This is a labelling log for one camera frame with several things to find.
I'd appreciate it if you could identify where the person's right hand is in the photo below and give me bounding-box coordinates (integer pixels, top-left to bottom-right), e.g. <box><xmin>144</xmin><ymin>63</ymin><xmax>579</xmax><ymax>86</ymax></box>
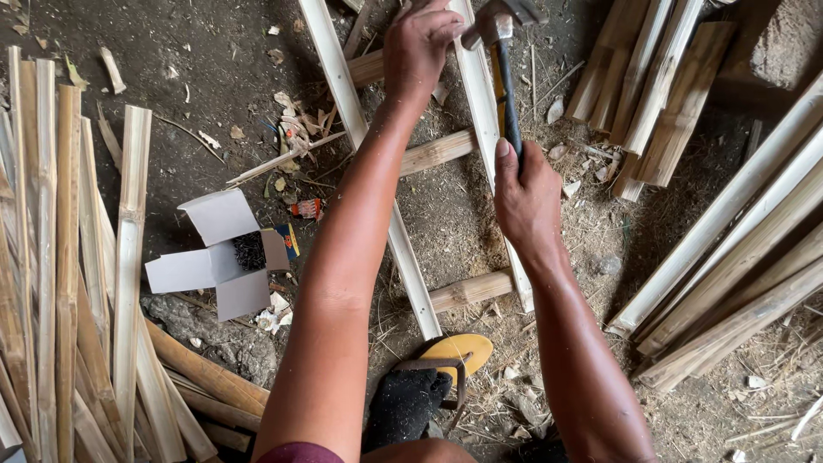
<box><xmin>493</xmin><ymin>137</ymin><xmax>568</xmax><ymax>259</ymax></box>

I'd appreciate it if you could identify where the person's left hand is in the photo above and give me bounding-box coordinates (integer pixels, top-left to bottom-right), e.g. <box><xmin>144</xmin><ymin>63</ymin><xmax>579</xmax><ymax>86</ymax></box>
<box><xmin>383</xmin><ymin>0</ymin><xmax>466</xmax><ymax>107</ymax></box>

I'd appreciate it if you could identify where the steel hammer with black handle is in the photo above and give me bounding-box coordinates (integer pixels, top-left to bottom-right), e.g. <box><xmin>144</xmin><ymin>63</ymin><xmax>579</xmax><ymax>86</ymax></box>
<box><xmin>460</xmin><ymin>0</ymin><xmax>549</xmax><ymax>178</ymax></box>

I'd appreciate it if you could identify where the short brown bamboo rung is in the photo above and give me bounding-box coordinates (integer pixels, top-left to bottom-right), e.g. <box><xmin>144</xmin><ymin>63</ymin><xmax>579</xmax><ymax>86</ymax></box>
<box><xmin>399</xmin><ymin>127</ymin><xmax>480</xmax><ymax>177</ymax></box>
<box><xmin>347</xmin><ymin>50</ymin><xmax>387</xmax><ymax>89</ymax></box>
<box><xmin>427</xmin><ymin>269</ymin><xmax>515</xmax><ymax>315</ymax></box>

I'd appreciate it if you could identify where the stack of short bamboo planks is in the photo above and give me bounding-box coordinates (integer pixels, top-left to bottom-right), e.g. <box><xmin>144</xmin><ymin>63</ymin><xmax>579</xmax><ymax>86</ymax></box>
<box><xmin>565</xmin><ymin>0</ymin><xmax>738</xmax><ymax>203</ymax></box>

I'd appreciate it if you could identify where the thin bamboo stick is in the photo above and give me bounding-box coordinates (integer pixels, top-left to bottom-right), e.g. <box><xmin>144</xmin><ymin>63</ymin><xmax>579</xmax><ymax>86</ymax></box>
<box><xmin>225</xmin><ymin>131</ymin><xmax>347</xmax><ymax>187</ymax></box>

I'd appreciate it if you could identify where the crumpled red wrapper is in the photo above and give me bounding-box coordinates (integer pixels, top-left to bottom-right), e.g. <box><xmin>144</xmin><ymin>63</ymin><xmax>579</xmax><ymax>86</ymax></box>
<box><xmin>290</xmin><ymin>197</ymin><xmax>323</xmax><ymax>221</ymax></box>

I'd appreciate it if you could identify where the small blue yellow packet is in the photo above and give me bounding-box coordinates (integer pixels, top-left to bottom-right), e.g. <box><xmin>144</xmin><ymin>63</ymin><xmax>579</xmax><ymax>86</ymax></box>
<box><xmin>275</xmin><ymin>223</ymin><xmax>301</xmax><ymax>261</ymax></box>

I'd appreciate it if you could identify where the heap of black nails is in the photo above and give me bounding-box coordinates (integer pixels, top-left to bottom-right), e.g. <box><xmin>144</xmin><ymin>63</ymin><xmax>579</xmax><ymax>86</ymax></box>
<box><xmin>232</xmin><ymin>231</ymin><xmax>267</xmax><ymax>271</ymax></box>

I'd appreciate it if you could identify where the yellow flip-flop sandal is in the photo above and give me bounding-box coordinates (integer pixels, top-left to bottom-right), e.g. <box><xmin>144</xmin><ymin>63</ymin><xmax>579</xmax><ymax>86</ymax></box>
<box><xmin>393</xmin><ymin>332</ymin><xmax>495</xmax><ymax>430</ymax></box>

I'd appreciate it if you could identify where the open grey cardboard box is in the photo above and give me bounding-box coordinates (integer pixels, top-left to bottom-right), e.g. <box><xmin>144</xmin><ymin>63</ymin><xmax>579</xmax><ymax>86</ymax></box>
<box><xmin>144</xmin><ymin>188</ymin><xmax>291</xmax><ymax>323</ymax></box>

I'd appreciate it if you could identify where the large grey stone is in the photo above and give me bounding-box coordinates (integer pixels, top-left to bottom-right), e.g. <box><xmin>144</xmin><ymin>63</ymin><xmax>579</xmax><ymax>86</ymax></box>
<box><xmin>748</xmin><ymin>0</ymin><xmax>823</xmax><ymax>92</ymax></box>

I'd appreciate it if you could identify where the small bamboo offcut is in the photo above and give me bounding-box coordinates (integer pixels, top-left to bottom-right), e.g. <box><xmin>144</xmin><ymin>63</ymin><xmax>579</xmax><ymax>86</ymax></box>
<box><xmin>99</xmin><ymin>46</ymin><xmax>128</xmax><ymax>96</ymax></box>

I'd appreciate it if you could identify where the stack of long bamboo strips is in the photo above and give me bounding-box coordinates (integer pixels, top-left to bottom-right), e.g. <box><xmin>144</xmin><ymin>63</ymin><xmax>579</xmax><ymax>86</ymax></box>
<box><xmin>606</xmin><ymin>69</ymin><xmax>823</xmax><ymax>394</ymax></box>

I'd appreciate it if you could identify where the person's foot in black sock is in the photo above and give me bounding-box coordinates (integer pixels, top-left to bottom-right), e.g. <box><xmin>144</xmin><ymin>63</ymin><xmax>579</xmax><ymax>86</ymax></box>
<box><xmin>362</xmin><ymin>367</ymin><xmax>454</xmax><ymax>455</ymax></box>

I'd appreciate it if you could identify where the flat dark rock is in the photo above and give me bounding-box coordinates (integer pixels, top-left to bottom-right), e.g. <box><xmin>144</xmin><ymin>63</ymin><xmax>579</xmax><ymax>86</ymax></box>
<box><xmin>140</xmin><ymin>295</ymin><xmax>279</xmax><ymax>388</ymax></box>

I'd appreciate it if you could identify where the person's maroon clothing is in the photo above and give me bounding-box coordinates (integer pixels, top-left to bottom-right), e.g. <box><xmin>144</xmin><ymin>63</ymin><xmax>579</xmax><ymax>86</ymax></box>
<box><xmin>257</xmin><ymin>441</ymin><xmax>346</xmax><ymax>463</ymax></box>

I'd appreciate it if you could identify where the pile of split bamboo slats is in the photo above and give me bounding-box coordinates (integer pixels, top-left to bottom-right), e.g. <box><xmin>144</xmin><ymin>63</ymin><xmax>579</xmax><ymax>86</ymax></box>
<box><xmin>0</xmin><ymin>45</ymin><xmax>272</xmax><ymax>463</ymax></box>

